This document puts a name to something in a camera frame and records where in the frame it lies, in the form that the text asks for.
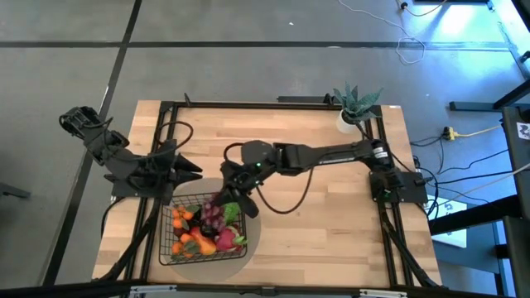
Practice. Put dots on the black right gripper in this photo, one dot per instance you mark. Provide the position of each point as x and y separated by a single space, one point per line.
240 178

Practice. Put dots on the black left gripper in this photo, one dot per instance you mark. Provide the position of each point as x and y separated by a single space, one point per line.
169 174

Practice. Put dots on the green leafy vegetable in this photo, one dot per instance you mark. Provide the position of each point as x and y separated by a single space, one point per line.
232 212

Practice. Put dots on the dark mangosteen with green cap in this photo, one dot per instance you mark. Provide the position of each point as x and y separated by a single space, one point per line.
208 230

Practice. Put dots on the pink dragon fruit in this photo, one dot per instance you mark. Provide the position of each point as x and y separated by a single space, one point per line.
227 241

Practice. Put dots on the red orange mango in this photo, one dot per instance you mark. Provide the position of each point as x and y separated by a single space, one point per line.
205 247

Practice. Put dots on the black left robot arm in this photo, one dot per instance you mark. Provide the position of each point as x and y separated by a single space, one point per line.
120 159

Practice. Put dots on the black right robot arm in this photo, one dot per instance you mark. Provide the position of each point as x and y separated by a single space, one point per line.
323 153

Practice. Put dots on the round grey placemat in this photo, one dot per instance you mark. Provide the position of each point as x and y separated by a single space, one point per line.
248 265

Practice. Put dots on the green plant in white pot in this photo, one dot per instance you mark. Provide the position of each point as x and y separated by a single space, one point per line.
347 123

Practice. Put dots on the yellow power strip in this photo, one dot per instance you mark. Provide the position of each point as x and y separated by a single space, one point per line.
449 133

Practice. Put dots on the black floor stand bar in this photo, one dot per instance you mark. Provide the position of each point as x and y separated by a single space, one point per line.
468 106

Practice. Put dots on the black cabinet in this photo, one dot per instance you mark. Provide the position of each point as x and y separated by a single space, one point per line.
513 120

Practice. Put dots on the white printed tag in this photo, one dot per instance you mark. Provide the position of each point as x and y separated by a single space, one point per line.
523 131

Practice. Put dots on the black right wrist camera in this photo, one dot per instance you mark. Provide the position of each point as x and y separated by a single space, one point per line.
248 205

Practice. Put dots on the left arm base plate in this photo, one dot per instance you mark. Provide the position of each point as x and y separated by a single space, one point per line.
124 191

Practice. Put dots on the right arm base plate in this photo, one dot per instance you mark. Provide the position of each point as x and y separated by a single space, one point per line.
414 192

